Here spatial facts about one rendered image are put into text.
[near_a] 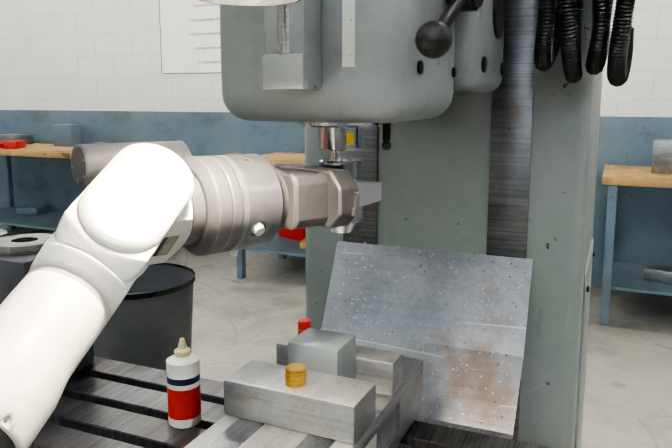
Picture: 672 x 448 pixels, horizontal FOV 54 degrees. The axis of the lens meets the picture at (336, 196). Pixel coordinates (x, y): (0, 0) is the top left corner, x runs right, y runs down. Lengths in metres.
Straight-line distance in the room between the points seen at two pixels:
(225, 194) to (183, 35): 5.46
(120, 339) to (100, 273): 2.09
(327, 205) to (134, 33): 5.75
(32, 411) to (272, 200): 0.26
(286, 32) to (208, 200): 0.16
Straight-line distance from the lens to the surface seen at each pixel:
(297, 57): 0.56
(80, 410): 0.95
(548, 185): 1.02
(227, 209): 0.56
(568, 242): 1.03
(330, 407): 0.67
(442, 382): 1.01
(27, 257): 0.98
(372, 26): 0.58
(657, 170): 4.35
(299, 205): 0.60
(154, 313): 2.54
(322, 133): 0.67
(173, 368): 0.84
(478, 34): 0.76
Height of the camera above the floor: 1.33
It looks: 9 degrees down
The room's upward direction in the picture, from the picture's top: straight up
